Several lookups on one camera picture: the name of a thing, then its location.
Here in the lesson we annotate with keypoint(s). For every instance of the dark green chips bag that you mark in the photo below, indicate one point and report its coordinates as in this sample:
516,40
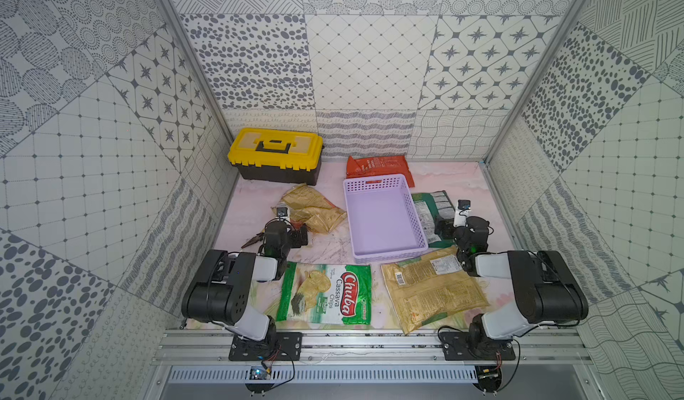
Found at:
431,209

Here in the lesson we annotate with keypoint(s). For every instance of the aluminium mounting rail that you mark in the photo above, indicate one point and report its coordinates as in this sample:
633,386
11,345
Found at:
199,347

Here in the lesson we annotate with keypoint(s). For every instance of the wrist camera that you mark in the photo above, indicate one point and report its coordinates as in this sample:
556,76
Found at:
282,213
462,212

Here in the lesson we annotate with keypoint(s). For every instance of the lilac plastic basket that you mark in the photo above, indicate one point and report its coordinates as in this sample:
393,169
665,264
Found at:
383,223

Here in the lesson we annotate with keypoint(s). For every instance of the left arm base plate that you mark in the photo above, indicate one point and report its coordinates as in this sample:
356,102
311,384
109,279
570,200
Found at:
264,346

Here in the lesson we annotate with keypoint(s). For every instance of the tan chips bag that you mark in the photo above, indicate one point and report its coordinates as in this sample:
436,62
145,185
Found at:
431,287
308,206

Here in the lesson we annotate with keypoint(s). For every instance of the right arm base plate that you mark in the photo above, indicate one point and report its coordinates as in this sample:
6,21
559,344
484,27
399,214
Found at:
459,346

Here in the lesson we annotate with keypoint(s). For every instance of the yellow black toolbox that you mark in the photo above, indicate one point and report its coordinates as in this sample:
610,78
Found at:
277,156

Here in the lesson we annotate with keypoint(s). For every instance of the red chips bag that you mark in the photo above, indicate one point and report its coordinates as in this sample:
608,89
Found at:
376,166

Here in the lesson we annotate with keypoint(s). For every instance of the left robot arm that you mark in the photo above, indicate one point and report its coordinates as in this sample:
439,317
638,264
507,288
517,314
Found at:
219,290

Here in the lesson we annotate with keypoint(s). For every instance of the white slotted cable duct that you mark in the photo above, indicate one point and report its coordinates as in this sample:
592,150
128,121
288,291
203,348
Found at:
332,374

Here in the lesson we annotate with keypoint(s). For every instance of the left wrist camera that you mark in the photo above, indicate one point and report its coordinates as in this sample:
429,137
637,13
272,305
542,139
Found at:
282,213

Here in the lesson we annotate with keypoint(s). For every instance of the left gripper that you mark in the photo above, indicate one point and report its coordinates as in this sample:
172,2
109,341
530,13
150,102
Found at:
267,237

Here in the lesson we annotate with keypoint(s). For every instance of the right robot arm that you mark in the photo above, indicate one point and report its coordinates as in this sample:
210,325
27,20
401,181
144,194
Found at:
546,293

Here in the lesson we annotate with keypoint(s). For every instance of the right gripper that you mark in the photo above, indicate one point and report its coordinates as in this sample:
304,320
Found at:
448,224

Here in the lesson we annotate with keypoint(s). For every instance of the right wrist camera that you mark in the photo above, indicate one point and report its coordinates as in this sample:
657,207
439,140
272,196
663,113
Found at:
462,212

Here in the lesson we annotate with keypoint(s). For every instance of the green Chuba cassava chips bag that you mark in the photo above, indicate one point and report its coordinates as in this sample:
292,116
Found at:
326,294

